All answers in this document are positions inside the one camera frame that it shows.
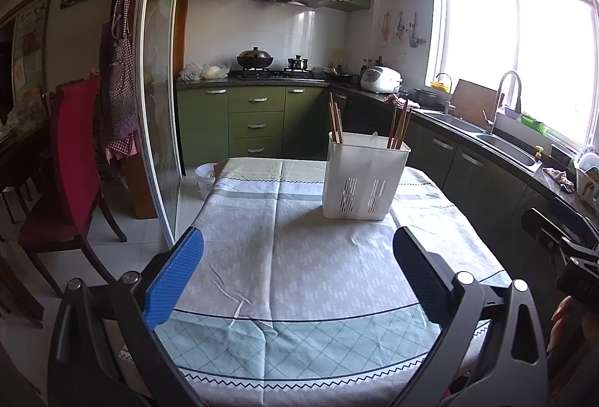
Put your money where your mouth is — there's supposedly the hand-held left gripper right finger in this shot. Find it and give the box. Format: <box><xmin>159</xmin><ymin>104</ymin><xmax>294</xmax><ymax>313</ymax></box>
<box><xmin>390</xmin><ymin>226</ymin><xmax>550</xmax><ymax>407</ymax></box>

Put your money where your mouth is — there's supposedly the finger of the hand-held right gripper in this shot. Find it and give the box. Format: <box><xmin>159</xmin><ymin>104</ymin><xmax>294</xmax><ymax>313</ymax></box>
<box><xmin>521</xmin><ymin>207</ymin><xmax>569</xmax><ymax>255</ymax></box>
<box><xmin>548</xmin><ymin>196</ymin><xmax>599</xmax><ymax>249</ymax></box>

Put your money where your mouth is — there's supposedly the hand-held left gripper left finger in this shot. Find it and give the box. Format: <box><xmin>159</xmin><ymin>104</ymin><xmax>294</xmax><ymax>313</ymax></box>
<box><xmin>47</xmin><ymin>227</ymin><xmax>207</xmax><ymax>407</ymax></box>

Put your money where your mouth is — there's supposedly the white plastic utensil holder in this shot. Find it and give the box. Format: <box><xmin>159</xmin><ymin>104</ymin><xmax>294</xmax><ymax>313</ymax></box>
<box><xmin>321</xmin><ymin>131</ymin><xmax>411</xmax><ymax>221</ymax></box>

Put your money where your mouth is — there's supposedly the person's right hand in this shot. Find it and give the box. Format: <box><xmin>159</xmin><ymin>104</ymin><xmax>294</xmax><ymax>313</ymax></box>
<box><xmin>548</xmin><ymin>295</ymin><xmax>586</xmax><ymax>345</ymax></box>

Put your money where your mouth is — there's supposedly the dish rack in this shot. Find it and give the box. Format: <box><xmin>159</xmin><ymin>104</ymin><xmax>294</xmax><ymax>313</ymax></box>
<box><xmin>573</xmin><ymin>147</ymin><xmax>599</xmax><ymax>208</ymax></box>

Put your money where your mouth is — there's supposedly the crumpled dish cloth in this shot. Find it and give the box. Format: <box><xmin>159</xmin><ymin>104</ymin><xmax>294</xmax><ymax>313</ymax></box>
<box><xmin>543</xmin><ymin>168</ymin><xmax>575</xmax><ymax>194</ymax></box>

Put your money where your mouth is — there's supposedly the steel double sink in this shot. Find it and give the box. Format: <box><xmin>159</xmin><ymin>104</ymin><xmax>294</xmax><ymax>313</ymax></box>
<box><xmin>433</xmin><ymin>110</ymin><xmax>539</xmax><ymax>167</ymax></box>

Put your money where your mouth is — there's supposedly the green plastic box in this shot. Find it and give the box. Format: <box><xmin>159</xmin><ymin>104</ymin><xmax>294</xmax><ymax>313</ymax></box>
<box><xmin>522</xmin><ymin>112</ymin><xmax>546</xmax><ymax>135</ymax></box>

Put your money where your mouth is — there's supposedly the white bucket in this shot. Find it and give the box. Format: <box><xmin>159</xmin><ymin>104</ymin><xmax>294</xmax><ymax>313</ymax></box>
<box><xmin>194</xmin><ymin>163</ymin><xmax>217</xmax><ymax>201</ymax></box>

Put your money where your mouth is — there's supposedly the grey patterned tablecloth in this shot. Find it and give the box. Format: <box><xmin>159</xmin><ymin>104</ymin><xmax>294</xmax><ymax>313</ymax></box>
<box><xmin>112</xmin><ymin>157</ymin><xmax>513</xmax><ymax>407</ymax></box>

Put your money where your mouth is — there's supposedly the tall steel faucet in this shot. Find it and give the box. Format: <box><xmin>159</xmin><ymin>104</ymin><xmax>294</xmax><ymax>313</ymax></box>
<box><xmin>484</xmin><ymin>70</ymin><xmax>522</xmax><ymax>135</ymax></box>

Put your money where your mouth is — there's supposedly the wooden cutting board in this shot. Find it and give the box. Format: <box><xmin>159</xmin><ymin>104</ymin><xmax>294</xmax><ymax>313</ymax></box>
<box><xmin>451</xmin><ymin>79</ymin><xmax>504</xmax><ymax>120</ymax></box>

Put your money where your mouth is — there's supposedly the small steel faucet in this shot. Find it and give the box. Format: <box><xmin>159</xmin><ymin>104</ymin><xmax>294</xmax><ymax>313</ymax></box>
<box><xmin>435</xmin><ymin>73</ymin><xmax>454</xmax><ymax>116</ymax></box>

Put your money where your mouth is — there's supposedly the red cushioned wooden chair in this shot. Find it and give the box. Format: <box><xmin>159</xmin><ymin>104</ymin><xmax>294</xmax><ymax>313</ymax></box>
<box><xmin>18</xmin><ymin>75</ymin><xmax>128</xmax><ymax>298</ymax></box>

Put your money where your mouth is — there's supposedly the black built-in appliance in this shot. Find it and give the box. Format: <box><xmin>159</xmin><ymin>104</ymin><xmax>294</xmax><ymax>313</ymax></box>
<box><xmin>344</xmin><ymin>95</ymin><xmax>396</xmax><ymax>137</ymax></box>

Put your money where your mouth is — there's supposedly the dark cooking pot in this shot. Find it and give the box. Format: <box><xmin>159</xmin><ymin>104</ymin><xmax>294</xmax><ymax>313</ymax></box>
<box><xmin>412</xmin><ymin>89</ymin><xmax>439</xmax><ymax>109</ymax></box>

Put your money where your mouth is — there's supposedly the sliding glass door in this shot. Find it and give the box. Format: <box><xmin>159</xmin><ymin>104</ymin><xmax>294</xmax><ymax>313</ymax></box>
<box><xmin>119</xmin><ymin>0</ymin><xmax>197</xmax><ymax>249</ymax></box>

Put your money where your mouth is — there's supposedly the pink cloth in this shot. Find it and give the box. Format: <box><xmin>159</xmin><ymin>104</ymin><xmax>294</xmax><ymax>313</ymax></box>
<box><xmin>384</xmin><ymin>93</ymin><xmax>418</xmax><ymax>109</ymax></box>

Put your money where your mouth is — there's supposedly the kitchen window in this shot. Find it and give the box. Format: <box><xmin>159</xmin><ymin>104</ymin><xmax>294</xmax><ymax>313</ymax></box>
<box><xmin>423</xmin><ymin>0</ymin><xmax>599</xmax><ymax>146</ymax></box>

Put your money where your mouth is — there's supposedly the dark wooden dining table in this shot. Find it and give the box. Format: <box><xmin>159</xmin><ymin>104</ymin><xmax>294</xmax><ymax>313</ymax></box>
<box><xmin>0</xmin><ymin>126</ymin><xmax>52</xmax><ymax>328</ymax></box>

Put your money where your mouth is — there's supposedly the dark stone countertop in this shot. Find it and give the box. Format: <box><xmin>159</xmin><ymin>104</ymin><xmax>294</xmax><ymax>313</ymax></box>
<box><xmin>177</xmin><ymin>77</ymin><xmax>599</xmax><ymax>221</ymax></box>

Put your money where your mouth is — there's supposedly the white rice cooker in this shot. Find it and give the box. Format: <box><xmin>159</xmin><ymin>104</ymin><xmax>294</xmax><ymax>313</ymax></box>
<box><xmin>360</xmin><ymin>65</ymin><xmax>403</xmax><ymax>95</ymax></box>

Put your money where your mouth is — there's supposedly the plastic bag with food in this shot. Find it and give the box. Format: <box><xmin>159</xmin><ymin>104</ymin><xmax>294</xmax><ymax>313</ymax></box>
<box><xmin>200</xmin><ymin>63</ymin><xmax>231</xmax><ymax>81</ymax></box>

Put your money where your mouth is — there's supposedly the checked apron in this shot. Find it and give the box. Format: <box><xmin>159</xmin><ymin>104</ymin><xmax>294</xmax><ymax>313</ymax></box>
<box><xmin>98</xmin><ymin>0</ymin><xmax>140</xmax><ymax>162</ymax></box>

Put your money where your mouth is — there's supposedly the gas stove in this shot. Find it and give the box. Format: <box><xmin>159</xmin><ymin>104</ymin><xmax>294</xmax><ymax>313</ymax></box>
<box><xmin>236</xmin><ymin>68</ymin><xmax>315</xmax><ymax>81</ymax></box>

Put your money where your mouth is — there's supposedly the black wok with lid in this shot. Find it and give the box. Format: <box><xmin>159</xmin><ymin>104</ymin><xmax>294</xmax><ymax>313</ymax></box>
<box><xmin>236</xmin><ymin>46</ymin><xmax>275</xmax><ymax>70</ymax></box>

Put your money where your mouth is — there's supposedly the wall calendar poster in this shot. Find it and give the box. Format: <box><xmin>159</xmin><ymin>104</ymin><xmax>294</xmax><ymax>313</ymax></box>
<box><xmin>12</xmin><ymin>0</ymin><xmax>52</xmax><ymax>105</ymax></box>

